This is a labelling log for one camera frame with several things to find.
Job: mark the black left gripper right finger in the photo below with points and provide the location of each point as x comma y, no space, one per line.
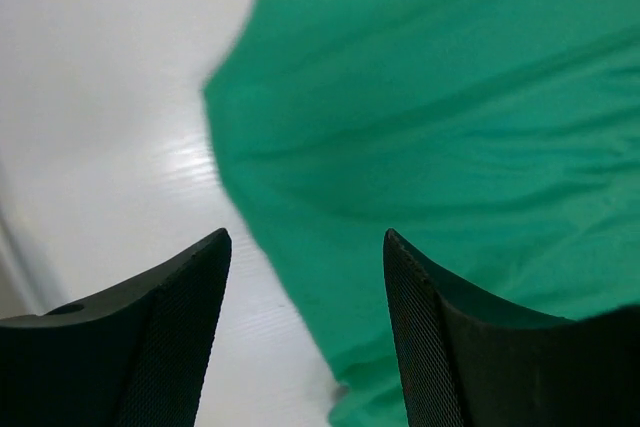
470,358

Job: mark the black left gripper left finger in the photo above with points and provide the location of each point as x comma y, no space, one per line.
135,354

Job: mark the green tank top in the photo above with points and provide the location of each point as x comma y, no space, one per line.
500,137

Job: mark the aluminium table edge rail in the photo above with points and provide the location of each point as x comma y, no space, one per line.
23,257

